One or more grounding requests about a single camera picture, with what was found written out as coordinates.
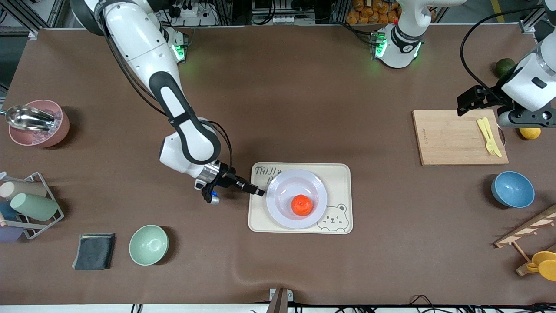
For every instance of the yellow lemon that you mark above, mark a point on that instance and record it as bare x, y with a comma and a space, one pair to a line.
530, 133

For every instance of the metal scoop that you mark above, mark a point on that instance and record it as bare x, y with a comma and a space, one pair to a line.
28, 118

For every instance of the blue bowl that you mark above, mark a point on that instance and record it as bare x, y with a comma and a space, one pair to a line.
512, 190

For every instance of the dark green round fruit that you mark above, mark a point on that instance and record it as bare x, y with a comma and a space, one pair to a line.
504, 67

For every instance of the cream bear print tray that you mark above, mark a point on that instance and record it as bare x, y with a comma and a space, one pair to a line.
339, 182

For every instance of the yellow plastic fork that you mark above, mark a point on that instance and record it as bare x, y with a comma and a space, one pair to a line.
485, 132

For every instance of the pile of orange packets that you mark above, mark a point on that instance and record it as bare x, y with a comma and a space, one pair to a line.
365, 13

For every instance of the white power strip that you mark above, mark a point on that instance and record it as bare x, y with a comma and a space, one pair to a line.
278, 19
195, 17

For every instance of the wooden dish rack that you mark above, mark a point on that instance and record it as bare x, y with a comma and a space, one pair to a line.
527, 228

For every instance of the mint green cup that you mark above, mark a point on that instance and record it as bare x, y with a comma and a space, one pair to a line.
34, 206

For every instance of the pink bowl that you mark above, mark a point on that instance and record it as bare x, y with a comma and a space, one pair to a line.
41, 139

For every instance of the purple cup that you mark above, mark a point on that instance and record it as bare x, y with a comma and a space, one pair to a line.
8, 234

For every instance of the mint green bowl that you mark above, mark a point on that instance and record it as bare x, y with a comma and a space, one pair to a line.
148, 245

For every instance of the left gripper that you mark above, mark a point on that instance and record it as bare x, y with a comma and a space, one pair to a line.
490, 98

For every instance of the orange mandarin fruit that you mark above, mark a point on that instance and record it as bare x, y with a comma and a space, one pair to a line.
302, 205

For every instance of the blue cup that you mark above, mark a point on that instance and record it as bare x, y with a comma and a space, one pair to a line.
6, 211

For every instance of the dark grey folded cloth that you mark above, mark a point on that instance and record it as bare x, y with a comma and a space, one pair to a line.
93, 252

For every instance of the yellow plastic knife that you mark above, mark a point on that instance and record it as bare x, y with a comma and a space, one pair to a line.
493, 139

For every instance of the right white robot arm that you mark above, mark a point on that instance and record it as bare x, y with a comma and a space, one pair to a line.
139, 43

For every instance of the pale grey round plate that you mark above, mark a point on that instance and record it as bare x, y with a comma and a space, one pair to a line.
282, 191

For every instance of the beige cup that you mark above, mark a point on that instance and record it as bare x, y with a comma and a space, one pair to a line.
26, 189

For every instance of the yellow cup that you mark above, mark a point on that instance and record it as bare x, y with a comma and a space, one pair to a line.
545, 265

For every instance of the bamboo cutting board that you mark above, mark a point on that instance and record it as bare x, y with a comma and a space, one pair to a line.
451, 139

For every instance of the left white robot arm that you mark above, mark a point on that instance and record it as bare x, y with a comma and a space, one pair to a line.
397, 48

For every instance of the metal table edge bracket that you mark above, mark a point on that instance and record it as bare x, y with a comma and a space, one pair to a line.
280, 302

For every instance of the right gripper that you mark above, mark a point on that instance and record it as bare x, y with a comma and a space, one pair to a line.
226, 179

